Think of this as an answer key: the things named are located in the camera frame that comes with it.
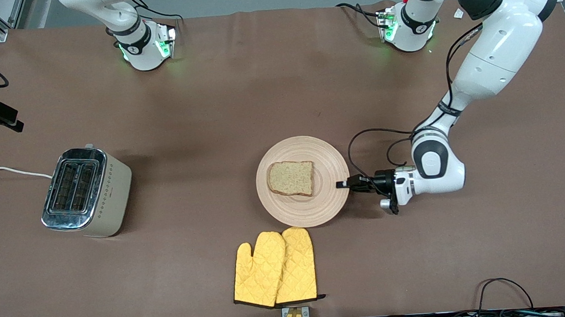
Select round light wooden plate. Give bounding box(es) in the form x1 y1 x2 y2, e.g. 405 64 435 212
253 133 353 230

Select slice of brown bread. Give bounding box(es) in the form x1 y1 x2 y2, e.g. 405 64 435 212
267 159 316 200

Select cream and chrome toaster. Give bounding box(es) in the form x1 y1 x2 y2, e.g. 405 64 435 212
37 141 136 241

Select yellow quilted oven mitt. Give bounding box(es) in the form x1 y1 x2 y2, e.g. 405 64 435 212
230 230 290 310
271 223 327 305

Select brown table mat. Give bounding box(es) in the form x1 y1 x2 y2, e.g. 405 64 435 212
0 0 565 317

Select white toaster power cord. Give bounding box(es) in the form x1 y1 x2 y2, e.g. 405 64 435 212
0 161 53 182

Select black looped cable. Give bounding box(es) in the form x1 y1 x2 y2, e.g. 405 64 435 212
475 276 534 314

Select black left base cable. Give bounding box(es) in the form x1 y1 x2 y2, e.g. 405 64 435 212
336 0 385 31

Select black base cable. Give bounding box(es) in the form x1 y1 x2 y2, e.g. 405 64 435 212
123 0 185 27
336 0 385 31

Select black right base cable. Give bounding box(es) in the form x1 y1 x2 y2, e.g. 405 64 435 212
123 0 185 27

